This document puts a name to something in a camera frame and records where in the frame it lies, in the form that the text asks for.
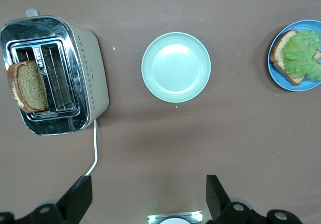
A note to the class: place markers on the green plate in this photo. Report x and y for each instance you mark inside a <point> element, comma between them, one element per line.
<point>175,68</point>

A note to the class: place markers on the blue plate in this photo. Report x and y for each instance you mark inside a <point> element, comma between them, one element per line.
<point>311,24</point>

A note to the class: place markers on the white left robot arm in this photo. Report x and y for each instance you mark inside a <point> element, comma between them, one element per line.
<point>174,221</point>

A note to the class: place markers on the green lettuce leaf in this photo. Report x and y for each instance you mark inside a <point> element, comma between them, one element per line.
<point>302,54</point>

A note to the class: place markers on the brown bread slice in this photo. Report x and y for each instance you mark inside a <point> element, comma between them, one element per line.
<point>30,87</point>
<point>280,49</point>

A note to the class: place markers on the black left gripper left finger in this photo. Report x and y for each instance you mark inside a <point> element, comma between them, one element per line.
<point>77,199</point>

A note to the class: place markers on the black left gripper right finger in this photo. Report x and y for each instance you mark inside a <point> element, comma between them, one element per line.
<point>218,201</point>

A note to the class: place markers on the beige chrome toaster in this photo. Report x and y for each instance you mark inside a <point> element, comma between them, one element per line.
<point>94,70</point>

